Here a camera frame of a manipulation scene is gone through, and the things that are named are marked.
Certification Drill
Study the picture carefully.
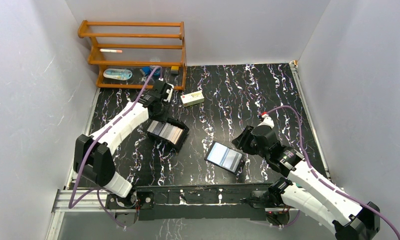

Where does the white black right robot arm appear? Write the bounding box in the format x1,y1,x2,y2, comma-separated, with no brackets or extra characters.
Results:
232,124,380,240

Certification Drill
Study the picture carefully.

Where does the small yellow black block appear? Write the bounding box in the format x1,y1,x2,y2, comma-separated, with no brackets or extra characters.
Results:
170,66,180,75

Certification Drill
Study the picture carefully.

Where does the black card holder box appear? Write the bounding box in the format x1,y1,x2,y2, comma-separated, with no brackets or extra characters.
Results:
144,118,190,153

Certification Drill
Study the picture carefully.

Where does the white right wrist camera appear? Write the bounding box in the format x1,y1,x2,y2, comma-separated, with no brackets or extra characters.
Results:
258,112,275,129

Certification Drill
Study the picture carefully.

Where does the blue white plastic package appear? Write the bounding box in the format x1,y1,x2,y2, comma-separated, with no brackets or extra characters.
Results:
103,68,133,81

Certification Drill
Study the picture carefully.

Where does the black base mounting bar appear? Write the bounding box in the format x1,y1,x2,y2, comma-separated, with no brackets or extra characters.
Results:
106,183,299,225

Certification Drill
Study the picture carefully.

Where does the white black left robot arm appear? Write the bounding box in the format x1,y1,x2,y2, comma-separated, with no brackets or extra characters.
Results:
73,79,174,208

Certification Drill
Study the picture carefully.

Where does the wooden shelf rack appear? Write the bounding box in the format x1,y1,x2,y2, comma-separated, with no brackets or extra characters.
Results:
77,20,187,91

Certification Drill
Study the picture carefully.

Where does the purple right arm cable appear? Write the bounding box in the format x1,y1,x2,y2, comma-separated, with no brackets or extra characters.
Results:
260,105,400,240

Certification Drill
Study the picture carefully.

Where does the small blue block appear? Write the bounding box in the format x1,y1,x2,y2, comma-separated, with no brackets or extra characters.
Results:
140,66,151,76

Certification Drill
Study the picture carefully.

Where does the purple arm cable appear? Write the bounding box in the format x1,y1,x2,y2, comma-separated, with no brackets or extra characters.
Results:
68,65,163,229
260,105,400,240

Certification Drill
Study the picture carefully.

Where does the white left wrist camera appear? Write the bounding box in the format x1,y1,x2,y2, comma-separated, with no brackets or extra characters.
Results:
163,83,174,103

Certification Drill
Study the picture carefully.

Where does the white green red carton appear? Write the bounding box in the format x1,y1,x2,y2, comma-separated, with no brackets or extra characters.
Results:
181,90,204,107

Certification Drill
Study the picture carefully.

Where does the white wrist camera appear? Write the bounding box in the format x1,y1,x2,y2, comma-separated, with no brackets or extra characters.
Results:
163,83,174,103
258,112,275,129

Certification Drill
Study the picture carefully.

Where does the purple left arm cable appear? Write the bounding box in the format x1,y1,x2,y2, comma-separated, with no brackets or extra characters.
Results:
68,65,163,229

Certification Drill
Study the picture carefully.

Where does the white pink marker pen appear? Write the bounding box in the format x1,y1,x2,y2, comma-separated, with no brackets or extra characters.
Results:
100,48,123,53

